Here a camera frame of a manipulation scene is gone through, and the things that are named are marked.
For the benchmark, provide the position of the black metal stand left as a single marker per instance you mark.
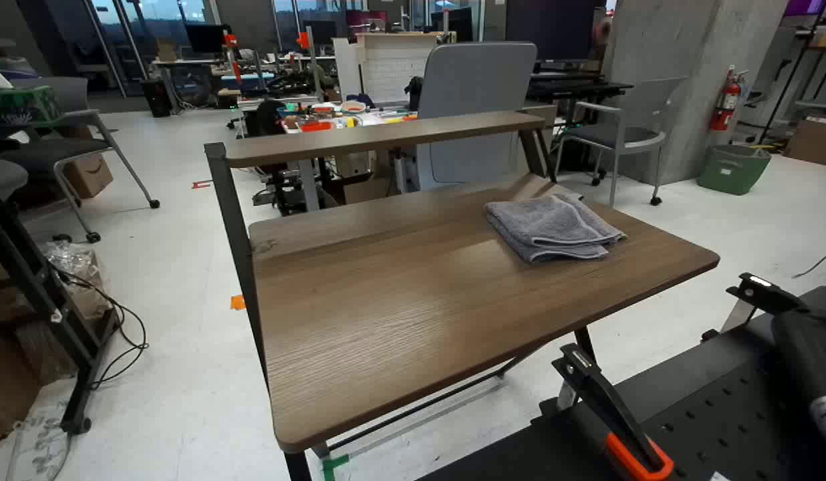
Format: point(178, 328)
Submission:
point(50, 297)

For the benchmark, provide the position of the orange floor tape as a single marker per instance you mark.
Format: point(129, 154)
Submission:
point(237, 303)

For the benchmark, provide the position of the black clamp upper right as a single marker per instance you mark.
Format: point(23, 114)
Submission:
point(753, 295)

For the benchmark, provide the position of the grey armchair right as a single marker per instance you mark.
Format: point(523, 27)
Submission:
point(634, 125)

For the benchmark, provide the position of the black orange bar clamp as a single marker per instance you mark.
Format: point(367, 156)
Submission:
point(627, 444)

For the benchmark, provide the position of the black computer monitor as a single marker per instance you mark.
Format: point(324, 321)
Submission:
point(204, 38)

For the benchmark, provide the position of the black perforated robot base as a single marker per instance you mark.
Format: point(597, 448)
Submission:
point(725, 409)

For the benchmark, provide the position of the green plastic bin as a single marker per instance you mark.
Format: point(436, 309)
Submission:
point(734, 170)

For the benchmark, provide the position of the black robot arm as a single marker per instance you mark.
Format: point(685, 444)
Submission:
point(802, 347)

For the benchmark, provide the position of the red fire extinguisher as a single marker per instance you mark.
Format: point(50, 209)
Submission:
point(727, 101)

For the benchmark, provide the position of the cardboard box under chair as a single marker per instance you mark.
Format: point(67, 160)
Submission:
point(89, 176)

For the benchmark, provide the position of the cluttered background table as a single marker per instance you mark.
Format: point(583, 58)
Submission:
point(335, 115)

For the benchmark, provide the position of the cardboard box right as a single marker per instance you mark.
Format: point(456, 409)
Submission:
point(808, 144)

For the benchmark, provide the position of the brown wooden desk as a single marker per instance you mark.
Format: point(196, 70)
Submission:
point(367, 311)

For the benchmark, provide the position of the folded grey cloth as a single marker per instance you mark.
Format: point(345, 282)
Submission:
point(552, 228)

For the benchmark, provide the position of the white board background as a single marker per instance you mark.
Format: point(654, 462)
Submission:
point(380, 66)

